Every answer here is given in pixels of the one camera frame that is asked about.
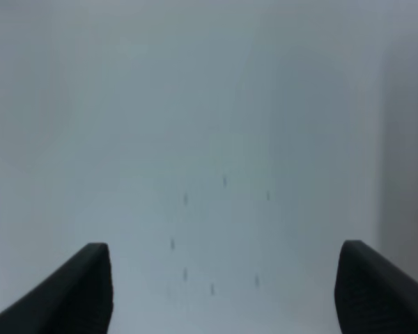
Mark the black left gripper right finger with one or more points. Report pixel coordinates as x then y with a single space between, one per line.
371 294

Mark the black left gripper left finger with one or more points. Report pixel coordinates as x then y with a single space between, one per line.
77 298

